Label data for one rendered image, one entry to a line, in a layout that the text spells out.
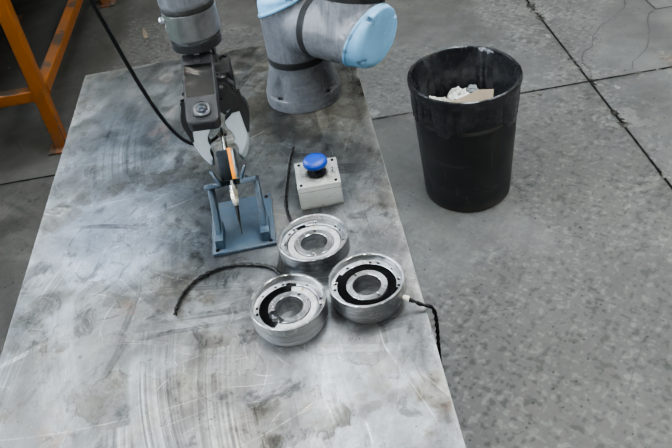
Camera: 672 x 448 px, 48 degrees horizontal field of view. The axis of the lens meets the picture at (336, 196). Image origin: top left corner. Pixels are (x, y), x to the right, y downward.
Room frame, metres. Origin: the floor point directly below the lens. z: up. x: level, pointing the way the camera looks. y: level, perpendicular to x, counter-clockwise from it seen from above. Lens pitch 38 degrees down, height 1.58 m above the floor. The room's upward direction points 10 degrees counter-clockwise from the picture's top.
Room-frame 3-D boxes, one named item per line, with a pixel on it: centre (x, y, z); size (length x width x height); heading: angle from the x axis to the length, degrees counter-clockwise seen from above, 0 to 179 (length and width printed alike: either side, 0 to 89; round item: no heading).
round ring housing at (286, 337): (0.73, 0.09, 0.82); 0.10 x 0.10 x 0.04
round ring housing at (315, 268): (0.85, 0.04, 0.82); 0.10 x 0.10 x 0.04
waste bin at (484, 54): (1.94, -0.43, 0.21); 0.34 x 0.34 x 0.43
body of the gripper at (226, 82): (1.01, 0.16, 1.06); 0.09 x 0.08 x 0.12; 2
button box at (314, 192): (1.01, 0.02, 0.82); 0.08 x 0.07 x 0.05; 1
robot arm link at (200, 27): (1.00, 0.16, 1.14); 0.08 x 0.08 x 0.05
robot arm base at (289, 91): (1.34, 0.03, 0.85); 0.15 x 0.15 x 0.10
